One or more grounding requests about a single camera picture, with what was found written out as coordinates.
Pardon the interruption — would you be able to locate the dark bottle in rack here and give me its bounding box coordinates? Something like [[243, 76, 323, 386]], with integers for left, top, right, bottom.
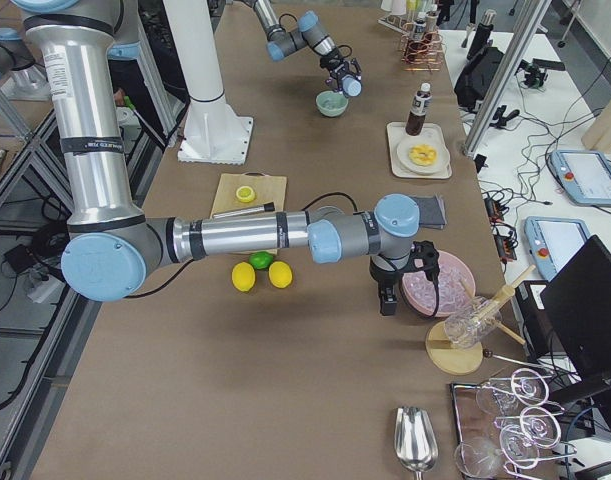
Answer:
[[410, 16, 426, 43]]

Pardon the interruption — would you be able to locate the black bag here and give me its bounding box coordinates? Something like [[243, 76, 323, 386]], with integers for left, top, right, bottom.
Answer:
[[454, 46, 504, 112]]

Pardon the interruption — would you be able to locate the yellow lemon right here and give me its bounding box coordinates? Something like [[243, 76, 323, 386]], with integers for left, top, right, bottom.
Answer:
[[268, 261, 293, 289]]

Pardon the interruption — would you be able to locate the yellow lemon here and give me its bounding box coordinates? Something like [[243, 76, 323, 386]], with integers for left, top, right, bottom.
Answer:
[[231, 262, 256, 292], [268, 261, 293, 289]]

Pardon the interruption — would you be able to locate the copper wire bottle rack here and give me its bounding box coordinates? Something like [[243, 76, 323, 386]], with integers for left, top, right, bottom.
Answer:
[[398, 22, 444, 72]]

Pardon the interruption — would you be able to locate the grey folded cloth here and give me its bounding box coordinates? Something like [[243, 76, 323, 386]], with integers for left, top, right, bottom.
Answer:
[[413, 195, 447, 230]]

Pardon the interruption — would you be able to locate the lower teach pendant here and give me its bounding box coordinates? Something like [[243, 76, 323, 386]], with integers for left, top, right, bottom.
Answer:
[[524, 216, 590, 281]]

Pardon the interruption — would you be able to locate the steel ice scoop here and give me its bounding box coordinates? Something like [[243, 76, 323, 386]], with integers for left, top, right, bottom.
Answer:
[[394, 406, 438, 479]]

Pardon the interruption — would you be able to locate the wooden glass stand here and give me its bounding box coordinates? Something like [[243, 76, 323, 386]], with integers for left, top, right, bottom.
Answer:
[[425, 265, 535, 376]]

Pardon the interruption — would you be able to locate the glazed donut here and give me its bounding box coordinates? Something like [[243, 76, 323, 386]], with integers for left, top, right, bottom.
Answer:
[[408, 144, 437, 166]]

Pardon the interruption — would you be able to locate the clear glass mug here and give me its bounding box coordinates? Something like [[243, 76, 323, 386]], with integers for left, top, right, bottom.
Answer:
[[444, 296, 502, 349]]

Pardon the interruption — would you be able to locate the cream serving tray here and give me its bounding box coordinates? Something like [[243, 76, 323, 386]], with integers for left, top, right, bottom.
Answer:
[[386, 122, 452, 179]]

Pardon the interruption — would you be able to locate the mint green bowl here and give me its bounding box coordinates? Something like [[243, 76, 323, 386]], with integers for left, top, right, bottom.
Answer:
[[315, 91, 349, 118]]

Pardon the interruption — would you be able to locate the half lemon slice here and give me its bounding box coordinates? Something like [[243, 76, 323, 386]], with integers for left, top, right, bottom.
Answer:
[[235, 185, 257, 204]]

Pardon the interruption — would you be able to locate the teach pendant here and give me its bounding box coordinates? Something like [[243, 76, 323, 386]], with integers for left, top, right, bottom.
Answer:
[[524, 216, 590, 281], [549, 150, 611, 207]]

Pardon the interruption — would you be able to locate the wine glass rack tray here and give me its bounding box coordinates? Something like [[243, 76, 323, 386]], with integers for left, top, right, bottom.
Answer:
[[450, 367, 577, 479]]

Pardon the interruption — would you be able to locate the yellow lemon left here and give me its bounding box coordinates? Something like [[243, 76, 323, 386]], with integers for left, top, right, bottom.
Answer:
[[231, 262, 256, 292]]

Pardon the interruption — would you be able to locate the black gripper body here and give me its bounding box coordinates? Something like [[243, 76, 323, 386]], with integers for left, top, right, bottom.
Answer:
[[320, 49, 362, 95], [369, 241, 438, 289]]

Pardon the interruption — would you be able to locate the white plate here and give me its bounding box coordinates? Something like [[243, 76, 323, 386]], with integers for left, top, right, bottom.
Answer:
[[395, 137, 450, 175]]

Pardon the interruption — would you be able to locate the green lime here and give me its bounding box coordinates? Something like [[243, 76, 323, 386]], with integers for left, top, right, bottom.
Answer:
[[248, 251, 275, 270]]

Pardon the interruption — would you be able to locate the aluminium frame post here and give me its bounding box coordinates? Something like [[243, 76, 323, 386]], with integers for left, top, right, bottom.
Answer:
[[463, 0, 551, 158]]

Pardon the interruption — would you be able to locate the black monitor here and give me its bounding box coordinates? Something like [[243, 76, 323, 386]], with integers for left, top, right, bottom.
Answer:
[[541, 235, 611, 380]]

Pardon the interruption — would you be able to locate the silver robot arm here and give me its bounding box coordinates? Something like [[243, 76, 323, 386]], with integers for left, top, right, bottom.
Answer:
[[244, 0, 362, 97], [12, 1, 440, 315]]

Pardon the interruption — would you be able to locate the pink bowl of ice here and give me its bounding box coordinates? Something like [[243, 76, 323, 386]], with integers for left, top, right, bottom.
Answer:
[[403, 250, 476, 317]]

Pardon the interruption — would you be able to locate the wooden cutting board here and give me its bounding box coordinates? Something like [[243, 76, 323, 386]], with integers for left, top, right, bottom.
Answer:
[[211, 173, 287, 216]]

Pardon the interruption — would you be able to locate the upper teach pendant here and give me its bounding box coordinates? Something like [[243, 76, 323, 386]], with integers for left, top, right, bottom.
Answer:
[[549, 150, 611, 207]]

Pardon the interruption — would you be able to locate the dark tea bottle on tray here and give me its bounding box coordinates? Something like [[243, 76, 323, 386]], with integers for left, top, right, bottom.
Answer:
[[405, 82, 432, 136]]

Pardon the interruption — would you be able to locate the light blue cup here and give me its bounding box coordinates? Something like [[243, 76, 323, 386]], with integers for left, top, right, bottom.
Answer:
[[341, 75, 362, 97]]

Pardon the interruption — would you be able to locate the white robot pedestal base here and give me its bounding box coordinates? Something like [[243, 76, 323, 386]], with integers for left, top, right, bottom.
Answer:
[[163, 0, 254, 165]]

